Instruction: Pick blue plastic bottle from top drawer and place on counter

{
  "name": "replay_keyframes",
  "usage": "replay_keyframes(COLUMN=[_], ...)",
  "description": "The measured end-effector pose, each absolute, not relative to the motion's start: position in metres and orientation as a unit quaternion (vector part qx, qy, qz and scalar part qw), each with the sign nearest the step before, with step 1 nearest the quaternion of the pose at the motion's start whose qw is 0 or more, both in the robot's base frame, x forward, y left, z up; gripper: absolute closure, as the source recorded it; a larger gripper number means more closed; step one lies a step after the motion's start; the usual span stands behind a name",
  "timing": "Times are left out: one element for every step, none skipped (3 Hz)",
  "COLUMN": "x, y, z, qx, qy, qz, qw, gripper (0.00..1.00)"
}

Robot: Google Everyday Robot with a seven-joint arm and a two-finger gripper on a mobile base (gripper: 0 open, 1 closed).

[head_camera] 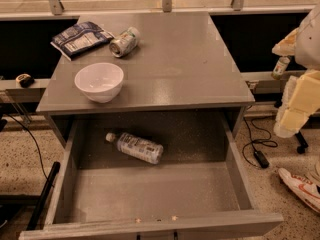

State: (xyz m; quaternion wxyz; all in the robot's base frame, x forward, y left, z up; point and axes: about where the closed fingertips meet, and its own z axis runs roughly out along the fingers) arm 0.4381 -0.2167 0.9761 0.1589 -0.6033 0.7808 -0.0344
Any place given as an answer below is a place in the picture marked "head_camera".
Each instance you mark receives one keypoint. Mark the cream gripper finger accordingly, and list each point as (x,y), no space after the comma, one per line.
(300,100)
(287,46)

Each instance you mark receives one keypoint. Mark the white red sneaker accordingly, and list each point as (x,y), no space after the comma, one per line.
(303,188)

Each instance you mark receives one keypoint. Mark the grey cabinet with counter top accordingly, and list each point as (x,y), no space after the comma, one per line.
(181,62)

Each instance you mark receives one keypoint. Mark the open grey top drawer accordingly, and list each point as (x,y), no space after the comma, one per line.
(198,191)

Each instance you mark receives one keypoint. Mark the blue plastic water bottle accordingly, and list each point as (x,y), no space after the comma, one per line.
(136,147)

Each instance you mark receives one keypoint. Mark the black bar on left floor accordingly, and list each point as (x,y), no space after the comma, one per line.
(49,184)

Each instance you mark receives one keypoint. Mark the green juice bottle on ledge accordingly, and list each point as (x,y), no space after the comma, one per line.
(280,67)

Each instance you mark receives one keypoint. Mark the white ceramic bowl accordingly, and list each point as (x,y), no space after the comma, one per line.
(100,82)

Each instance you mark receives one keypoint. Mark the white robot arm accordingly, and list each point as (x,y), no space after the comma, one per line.
(301,95)

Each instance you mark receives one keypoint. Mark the black yellow tape measure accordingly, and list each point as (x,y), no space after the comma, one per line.
(25,80)

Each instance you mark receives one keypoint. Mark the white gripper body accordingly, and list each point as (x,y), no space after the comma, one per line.
(309,47)

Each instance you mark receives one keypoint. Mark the green white soda can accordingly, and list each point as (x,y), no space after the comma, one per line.
(125,42)

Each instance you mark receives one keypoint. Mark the blue white snack bag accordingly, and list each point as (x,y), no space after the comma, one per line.
(80,38)

